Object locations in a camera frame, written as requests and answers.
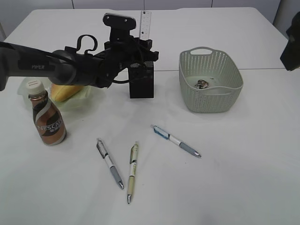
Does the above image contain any black mesh pen holder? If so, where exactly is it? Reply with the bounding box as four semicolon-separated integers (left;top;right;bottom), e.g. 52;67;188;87
128;61;154;98

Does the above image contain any pale green wavy plate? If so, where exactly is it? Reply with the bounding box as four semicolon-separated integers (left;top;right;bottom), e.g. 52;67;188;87
17;77;92;112

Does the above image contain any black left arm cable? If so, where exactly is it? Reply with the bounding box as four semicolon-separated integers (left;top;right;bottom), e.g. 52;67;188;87
103;42;147;84

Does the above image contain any white pen with grey grip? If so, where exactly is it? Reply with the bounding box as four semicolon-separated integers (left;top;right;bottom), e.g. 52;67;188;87
151;125;202;158

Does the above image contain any beige grip patterned pen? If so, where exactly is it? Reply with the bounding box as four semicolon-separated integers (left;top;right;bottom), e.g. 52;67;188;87
127;141;139;204

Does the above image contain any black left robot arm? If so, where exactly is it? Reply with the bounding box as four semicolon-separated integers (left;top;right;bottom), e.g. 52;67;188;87
0;27;159;90

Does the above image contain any light green plastic basket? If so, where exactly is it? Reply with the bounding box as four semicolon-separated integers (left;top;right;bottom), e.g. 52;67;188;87
179;47;244;113

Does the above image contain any grey grip patterned pen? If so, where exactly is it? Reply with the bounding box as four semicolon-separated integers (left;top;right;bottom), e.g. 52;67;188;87
96;138;124;189

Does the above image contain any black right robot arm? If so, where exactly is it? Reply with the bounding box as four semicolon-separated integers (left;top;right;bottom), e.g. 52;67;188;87
280;12;300;71

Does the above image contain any transparent plastic ruler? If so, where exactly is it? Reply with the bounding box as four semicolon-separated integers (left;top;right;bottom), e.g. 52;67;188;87
139;11;151;40

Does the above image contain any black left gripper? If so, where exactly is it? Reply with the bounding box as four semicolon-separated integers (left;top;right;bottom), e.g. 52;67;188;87
94;27;159;88

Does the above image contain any sugared bread roll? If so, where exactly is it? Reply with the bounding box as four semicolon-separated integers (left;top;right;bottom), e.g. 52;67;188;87
50;83;83;102

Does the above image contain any small paper ball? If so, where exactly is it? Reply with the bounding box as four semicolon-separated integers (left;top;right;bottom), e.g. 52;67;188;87
195;79;209;90

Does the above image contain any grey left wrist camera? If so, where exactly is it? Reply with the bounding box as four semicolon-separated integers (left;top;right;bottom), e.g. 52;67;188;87
103;13;136;30

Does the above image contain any brown Nescafe coffee bottle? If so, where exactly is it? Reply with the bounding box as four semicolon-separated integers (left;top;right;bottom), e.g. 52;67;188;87
26;79;67;145

